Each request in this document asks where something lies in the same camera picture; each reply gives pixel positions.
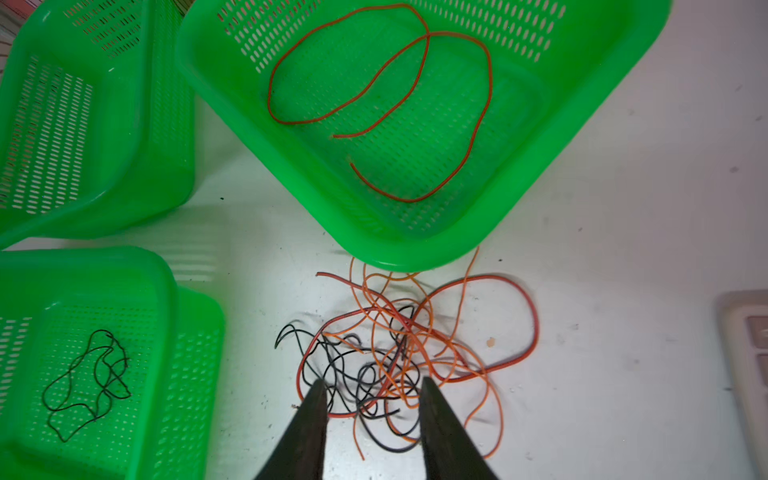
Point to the green basket front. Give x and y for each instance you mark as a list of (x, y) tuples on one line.
[(109, 367)]

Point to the green basket back left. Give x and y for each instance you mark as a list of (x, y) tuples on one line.
[(97, 123)]

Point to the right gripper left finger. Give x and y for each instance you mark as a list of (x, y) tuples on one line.
[(300, 452)]

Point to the pink white calculator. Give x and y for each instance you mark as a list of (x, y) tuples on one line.
[(742, 322)]

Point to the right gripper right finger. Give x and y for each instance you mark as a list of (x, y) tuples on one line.
[(448, 451)]

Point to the green basket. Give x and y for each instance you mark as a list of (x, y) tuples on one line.
[(97, 123), (109, 367), (409, 129)]

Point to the green basket back right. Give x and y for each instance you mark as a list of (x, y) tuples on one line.
[(409, 129)]

